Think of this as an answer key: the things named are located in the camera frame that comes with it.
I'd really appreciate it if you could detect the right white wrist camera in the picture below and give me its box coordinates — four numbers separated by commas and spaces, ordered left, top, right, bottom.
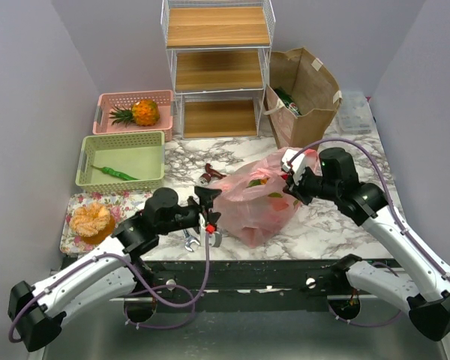
280, 148, 319, 184

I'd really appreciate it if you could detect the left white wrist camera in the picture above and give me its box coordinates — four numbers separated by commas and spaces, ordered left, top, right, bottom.
199, 214, 222, 248

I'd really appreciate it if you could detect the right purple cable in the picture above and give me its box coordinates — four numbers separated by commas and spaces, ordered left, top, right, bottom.
290, 137, 450, 337

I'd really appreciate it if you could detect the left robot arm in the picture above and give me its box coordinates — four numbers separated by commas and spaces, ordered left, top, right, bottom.
7, 186, 221, 353

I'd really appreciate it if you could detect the green plastic basket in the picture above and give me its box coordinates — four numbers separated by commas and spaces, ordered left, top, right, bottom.
76, 131, 165, 193

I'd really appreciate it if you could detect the clear plastic organizer box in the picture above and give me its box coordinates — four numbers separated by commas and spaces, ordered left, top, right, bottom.
335, 90, 374, 134

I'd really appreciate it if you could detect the orange bread toy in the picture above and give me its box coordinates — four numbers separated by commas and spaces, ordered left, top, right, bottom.
69, 202, 116, 245

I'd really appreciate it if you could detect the green chili pepper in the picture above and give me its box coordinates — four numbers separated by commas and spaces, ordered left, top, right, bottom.
91, 165, 137, 181

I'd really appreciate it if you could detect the toy pineapple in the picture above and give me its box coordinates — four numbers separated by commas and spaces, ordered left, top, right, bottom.
109, 99, 161, 127

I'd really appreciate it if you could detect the pink plastic bag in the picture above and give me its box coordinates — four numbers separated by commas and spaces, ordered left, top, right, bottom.
208, 148, 302, 248

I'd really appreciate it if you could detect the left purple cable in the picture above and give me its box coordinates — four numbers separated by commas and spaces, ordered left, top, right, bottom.
7, 232, 212, 344

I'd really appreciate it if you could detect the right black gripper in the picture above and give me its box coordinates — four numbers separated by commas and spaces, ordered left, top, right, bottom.
283, 164, 340, 206

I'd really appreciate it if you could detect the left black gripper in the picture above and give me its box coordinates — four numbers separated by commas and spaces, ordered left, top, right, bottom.
158, 188, 222, 236

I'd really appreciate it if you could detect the purple cable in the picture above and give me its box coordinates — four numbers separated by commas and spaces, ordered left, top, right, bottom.
290, 137, 450, 337
7, 232, 212, 344

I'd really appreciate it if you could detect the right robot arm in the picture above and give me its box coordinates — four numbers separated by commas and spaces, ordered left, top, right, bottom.
280, 148, 450, 341

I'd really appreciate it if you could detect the floral tray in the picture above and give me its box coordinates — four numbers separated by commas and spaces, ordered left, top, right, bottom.
59, 190, 150, 255

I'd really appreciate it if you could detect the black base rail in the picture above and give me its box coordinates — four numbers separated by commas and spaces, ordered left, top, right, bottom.
134, 257, 406, 314

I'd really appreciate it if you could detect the pink plastic basket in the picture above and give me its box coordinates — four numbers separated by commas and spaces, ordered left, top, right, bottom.
93, 90, 173, 142

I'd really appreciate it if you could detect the brown paper grocery bag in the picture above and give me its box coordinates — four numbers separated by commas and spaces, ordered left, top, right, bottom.
265, 48, 342, 149

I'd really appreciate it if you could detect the white wire wooden shelf rack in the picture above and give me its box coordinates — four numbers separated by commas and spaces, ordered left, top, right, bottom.
160, 1, 276, 140

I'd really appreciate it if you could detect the silver open-end wrench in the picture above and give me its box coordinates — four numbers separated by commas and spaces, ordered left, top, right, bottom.
182, 229, 201, 252

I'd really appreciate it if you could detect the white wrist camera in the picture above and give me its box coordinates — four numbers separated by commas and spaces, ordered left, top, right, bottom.
199, 214, 222, 248
280, 148, 319, 184

